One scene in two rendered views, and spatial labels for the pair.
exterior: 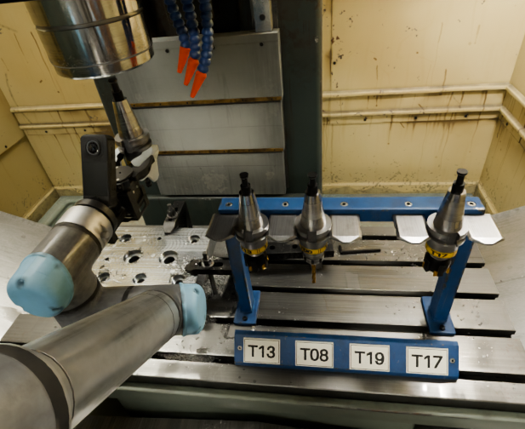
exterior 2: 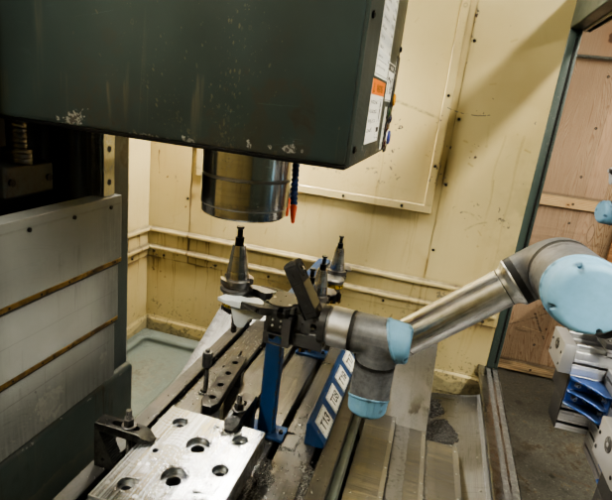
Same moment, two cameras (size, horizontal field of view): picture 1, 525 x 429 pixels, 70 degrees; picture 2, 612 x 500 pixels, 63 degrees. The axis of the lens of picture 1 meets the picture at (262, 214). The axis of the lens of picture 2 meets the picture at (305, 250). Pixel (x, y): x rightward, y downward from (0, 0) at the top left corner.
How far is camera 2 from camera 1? 1.23 m
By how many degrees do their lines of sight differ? 78
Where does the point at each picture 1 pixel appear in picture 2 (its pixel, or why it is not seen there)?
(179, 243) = (179, 433)
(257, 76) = (105, 240)
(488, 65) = (137, 214)
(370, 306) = (293, 373)
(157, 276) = (225, 454)
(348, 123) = not seen: hidden behind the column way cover
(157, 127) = not seen: outside the picture
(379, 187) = not seen: hidden behind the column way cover
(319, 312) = (288, 395)
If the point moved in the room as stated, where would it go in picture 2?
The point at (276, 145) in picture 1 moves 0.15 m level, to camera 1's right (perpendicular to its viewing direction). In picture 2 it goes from (112, 314) to (134, 294)
